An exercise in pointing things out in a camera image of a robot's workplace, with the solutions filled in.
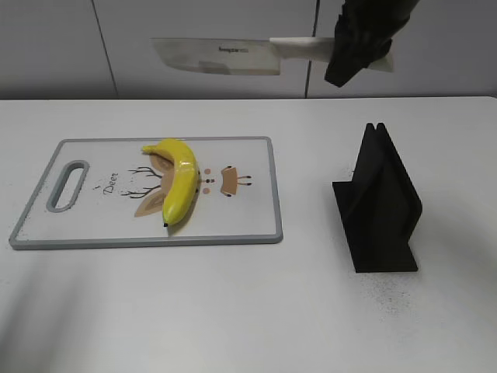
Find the black gloved hand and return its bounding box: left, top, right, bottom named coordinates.
left=325, top=0, right=419, bottom=87

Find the cleaver knife with white handle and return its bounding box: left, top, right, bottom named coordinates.
left=150, top=36, right=395, bottom=77

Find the yellow plastic banana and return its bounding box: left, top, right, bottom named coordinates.
left=141, top=138, right=200, bottom=227

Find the black knife stand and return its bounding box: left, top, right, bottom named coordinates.
left=332, top=123, right=422, bottom=273

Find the white grey-rimmed cutting board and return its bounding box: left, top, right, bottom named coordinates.
left=9, top=137, right=283, bottom=250

